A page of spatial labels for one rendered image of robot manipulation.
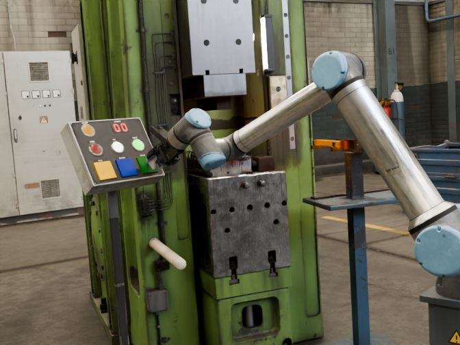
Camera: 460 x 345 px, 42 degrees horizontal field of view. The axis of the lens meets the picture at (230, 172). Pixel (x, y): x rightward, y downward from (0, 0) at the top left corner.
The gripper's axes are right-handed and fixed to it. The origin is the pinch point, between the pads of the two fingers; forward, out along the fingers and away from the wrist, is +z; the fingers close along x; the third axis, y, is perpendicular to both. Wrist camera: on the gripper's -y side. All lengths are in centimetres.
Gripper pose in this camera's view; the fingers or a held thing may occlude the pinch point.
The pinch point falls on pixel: (148, 161)
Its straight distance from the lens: 240.8
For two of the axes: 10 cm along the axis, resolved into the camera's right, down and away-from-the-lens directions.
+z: -5.8, 4.8, 6.6
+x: 7.0, -1.2, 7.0
